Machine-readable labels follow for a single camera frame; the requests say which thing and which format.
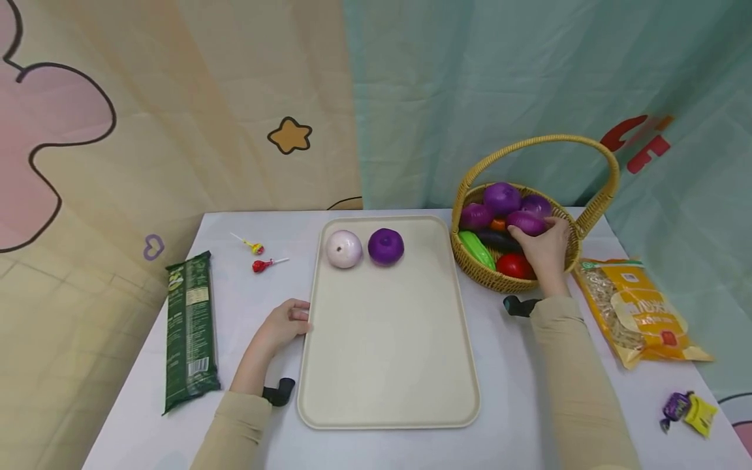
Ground person's right hand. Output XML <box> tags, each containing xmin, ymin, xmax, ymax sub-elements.
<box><xmin>507</xmin><ymin>216</ymin><xmax>572</xmax><ymax>299</ymax></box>

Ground person's left hand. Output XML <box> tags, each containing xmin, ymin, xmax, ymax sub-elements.
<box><xmin>258</xmin><ymin>298</ymin><xmax>313</xmax><ymax>358</ymax></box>

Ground purple onion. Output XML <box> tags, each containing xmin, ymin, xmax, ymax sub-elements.
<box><xmin>460</xmin><ymin>203</ymin><xmax>494</xmax><ymax>230</ymax></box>
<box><xmin>506</xmin><ymin>210</ymin><xmax>551</xmax><ymax>237</ymax></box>
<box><xmin>520</xmin><ymin>194</ymin><xmax>554</xmax><ymax>219</ymax></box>
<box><xmin>368</xmin><ymin>228</ymin><xmax>405</xmax><ymax>266</ymax></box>
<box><xmin>482</xmin><ymin>182</ymin><xmax>523</xmax><ymax>217</ymax></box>

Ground cream rectangular tray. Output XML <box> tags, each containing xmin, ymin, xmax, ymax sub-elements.
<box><xmin>296</xmin><ymin>215</ymin><xmax>482</xmax><ymax>430</ymax></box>

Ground person's right forearm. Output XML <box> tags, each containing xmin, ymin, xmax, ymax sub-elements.
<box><xmin>529</xmin><ymin>286</ymin><xmax>642</xmax><ymax>470</ymax></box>

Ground person's left forearm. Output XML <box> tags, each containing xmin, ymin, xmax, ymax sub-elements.
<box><xmin>189</xmin><ymin>341</ymin><xmax>278</xmax><ymax>470</ymax></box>

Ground dark purple eggplant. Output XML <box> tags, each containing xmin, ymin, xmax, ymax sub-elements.
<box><xmin>476</xmin><ymin>228</ymin><xmax>522</xmax><ymax>253</ymax></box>

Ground red tomato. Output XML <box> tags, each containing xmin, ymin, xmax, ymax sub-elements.
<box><xmin>496</xmin><ymin>253</ymin><xmax>537</xmax><ymax>281</ymax></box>

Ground green corn cob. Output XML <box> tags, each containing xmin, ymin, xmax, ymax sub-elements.
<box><xmin>458</xmin><ymin>230</ymin><xmax>497</xmax><ymax>271</ymax></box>

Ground black wrist band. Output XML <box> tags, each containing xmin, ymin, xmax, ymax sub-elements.
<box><xmin>503</xmin><ymin>295</ymin><xmax>542</xmax><ymax>318</ymax></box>
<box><xmin>262</xmin><ymin>377</ymin><xmax>296</xmax><ymax>407</ymax></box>

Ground white onion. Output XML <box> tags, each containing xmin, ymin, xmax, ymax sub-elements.
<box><xmin>326</xmin><ymin>230</ymin><xmax>364</xmax><ymax>269</ymax></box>

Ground yellow lollipop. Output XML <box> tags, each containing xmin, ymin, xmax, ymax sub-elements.
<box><xmin>230</xmin><ymin>232</ymin><xmax>265</xmax><ymax>256</ymax></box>

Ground dark green noodle packet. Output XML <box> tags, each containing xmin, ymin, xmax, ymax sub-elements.
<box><xmin>163</xmin><ymin>251</ymin><xmax>223</xmax><ymax>416</ymax></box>

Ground yellow snack bag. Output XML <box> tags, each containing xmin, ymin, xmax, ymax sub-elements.
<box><xmin>572</xmin><ymin>258</ymin><xmax>715</xmax><ymax>371</ymax></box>

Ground purple wrapped candy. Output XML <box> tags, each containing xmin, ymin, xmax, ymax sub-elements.
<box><xmin>659</xmin><ymin>391</ymin><xmax>695</xmax><ymax>434</ymax></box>

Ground yellow wrapped candy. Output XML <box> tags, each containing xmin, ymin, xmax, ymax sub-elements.
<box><xmin>683</xmin><ymin>393</ymin><xmax>719</xmax><ymax>438</ymax></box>

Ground wicker basket with handle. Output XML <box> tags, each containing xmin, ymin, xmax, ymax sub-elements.
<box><xmin>450</xmin><ymin>135</ymin><xmax>621</xmax><ymax>294</ymax></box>

